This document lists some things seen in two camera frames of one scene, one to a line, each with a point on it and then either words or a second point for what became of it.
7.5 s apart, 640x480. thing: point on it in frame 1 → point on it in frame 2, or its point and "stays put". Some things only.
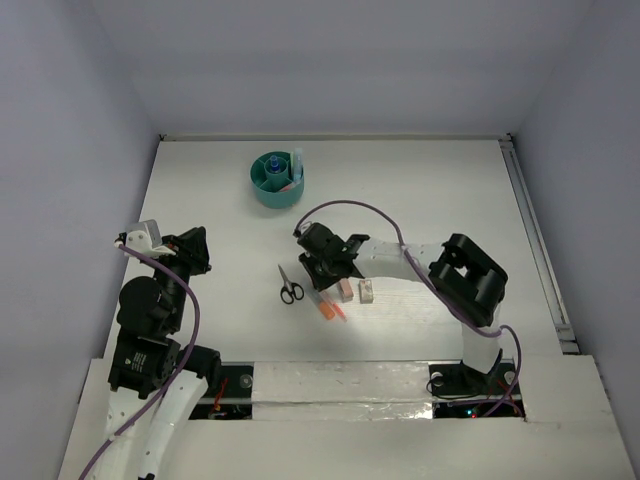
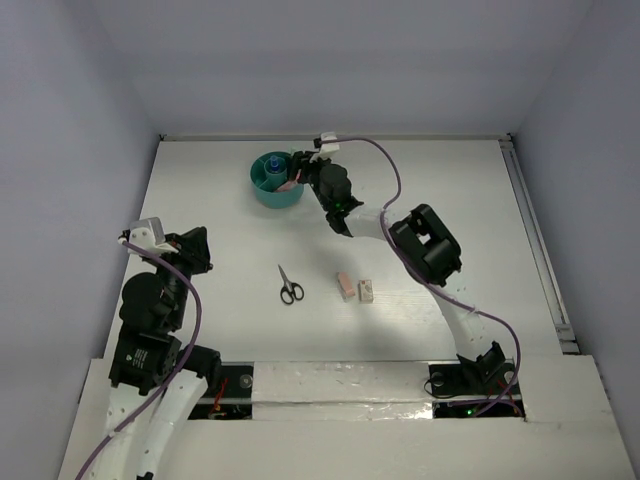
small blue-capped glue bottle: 274,163 stays put
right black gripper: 319,280 → 300,159
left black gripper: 189,248 stays put
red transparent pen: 288,187 stays put
